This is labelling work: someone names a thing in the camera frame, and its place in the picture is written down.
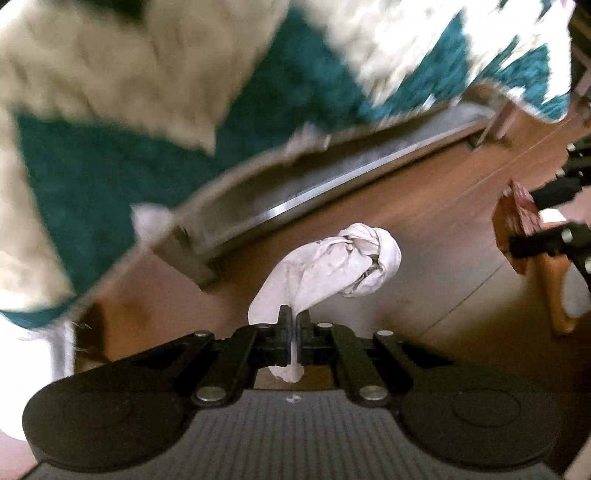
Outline red snack box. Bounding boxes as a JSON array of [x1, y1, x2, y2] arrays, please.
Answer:
[[492, 180, 541, 275]]

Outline white Peppa Pig stool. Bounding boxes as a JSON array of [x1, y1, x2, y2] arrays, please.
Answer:
[[1, 317, 76, 441]]

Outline teal white patchwork blanket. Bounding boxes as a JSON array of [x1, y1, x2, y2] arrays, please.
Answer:
[[1, 1, 571, 329]]

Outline metal bed frame rail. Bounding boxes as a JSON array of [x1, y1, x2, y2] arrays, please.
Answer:
[[153, 100, 496, 288]]

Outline white tissue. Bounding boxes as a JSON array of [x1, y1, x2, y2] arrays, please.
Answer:
[[247, 223, 402, 384]]

